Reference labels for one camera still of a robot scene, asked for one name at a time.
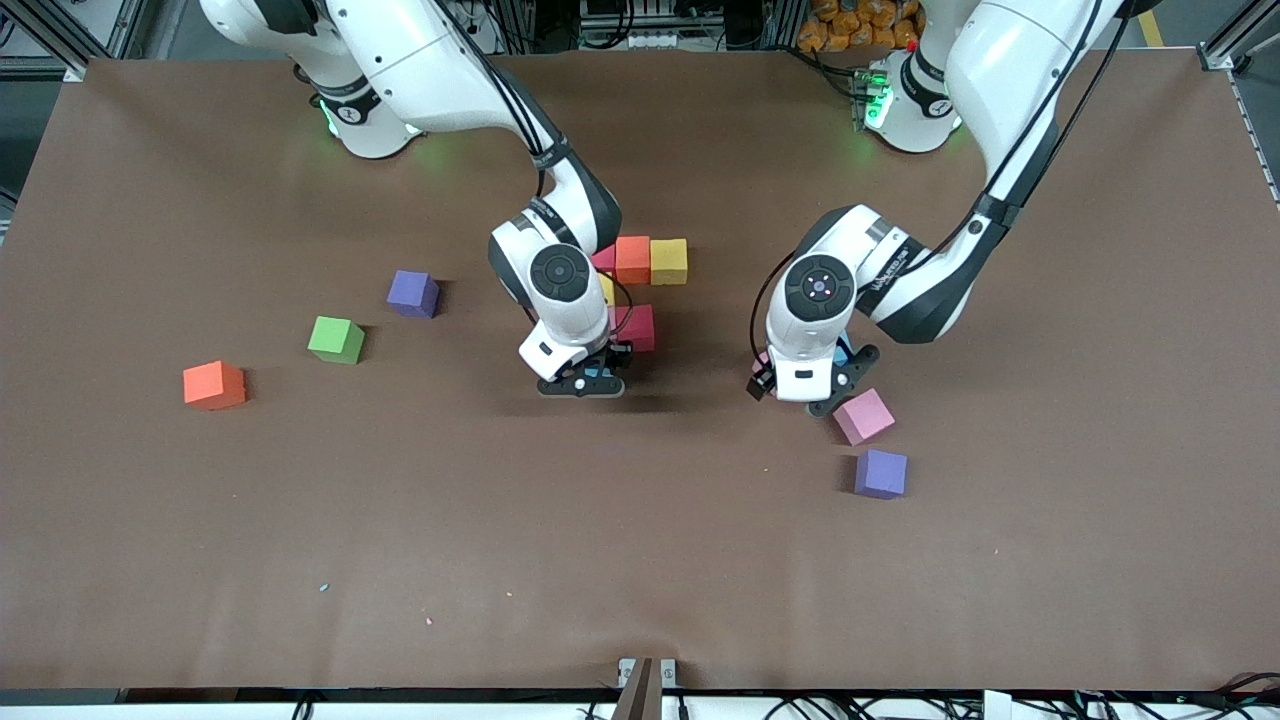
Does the orange foam cube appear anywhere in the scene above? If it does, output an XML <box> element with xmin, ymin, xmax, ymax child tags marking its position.
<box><xmin>182</xmin><ymin>360</ymin><xmax>248</xmax><ymax>412</ymax></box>
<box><xmin>614</xmin><ymin>236</ymin><xmax>653</xmax><ymax>286</ymax></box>

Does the purple foam cube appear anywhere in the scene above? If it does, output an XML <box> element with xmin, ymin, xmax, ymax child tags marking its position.
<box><xmin>854</xmin><ymin>448</ymin><xmax>909</xmax><ymax>500</ymax></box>
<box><xmin>386</xmin><ymin>269</ymin><xmax>442</xmax><ymax>320</ymax></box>

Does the brown paper table cover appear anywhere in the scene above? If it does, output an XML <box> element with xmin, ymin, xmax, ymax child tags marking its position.
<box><xmin>0</xmin><ymin>50</ymin><xmax>1280</xmax><ymax>693</ymax></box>

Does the green foam cube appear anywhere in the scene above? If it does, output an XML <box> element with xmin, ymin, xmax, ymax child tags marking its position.
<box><xmin>307</xmin><ymin>315</ymin><xmax>367</xmax><ymax>366</ymax></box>

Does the small grey base connector box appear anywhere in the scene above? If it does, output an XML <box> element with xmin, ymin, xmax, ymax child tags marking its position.
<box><xmin>852</xmin><ymin>60</ymin><xmax>893</xmax><ymax>131</ymax></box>

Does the pile of orange objects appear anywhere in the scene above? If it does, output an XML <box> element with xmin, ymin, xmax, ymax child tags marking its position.
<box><xmin>797</xmin><ymin>0</ymin><xmax>926</xmax><ymax>53</ymax></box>

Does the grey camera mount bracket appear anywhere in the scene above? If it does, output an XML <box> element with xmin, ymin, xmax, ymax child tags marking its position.
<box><xmin>618</xmin><ymin>657</ymin><xmax>678</xmax><ymax>720</ymax></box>

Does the black cable bundle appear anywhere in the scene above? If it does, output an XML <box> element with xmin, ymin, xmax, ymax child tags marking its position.
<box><xmin>770</xmin><ymin>693</ymin><xmax>981</xmax><ymax>720</ymax></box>
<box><xmin>1075</xmin><ymin>672</ymin><xmax>1280</xmax><ymax>720</ymax></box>

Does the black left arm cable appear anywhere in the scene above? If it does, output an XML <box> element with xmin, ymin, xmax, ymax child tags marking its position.
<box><xmin>748</xmin><ymin>0</ymin><xmax>1141</xmax><ymax>366</ymax></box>

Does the aluminium frame profile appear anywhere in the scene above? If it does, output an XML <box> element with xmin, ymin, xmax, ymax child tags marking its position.
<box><xmin>20</xmin><ymin>0</ymin><xmax>161</xmax><ymax>83</ymax></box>
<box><xmin>1195</xmin><ymin>0</ymin><xmax>1280</xmax><ymax>211</ymax></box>

